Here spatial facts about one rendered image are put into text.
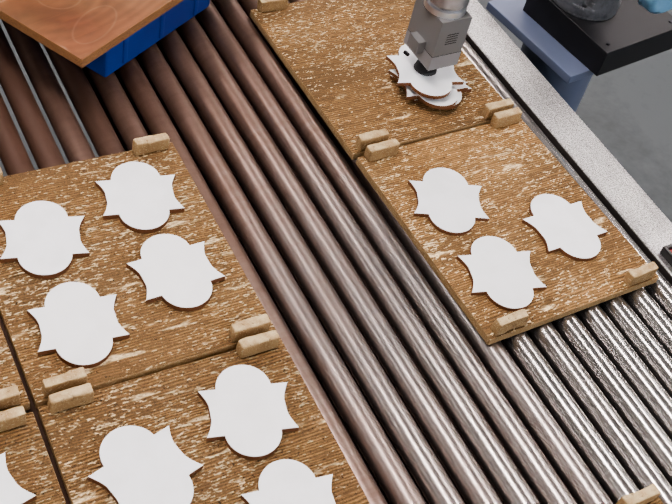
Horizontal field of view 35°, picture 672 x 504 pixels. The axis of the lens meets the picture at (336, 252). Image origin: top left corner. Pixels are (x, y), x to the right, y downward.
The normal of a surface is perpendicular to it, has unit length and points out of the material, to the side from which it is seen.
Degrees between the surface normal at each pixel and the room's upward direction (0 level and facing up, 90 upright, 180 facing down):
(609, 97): 0
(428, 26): 90
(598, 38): 2
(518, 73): 0
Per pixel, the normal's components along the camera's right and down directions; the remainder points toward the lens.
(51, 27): 0.18, -0.65
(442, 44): 0.48, 0.71
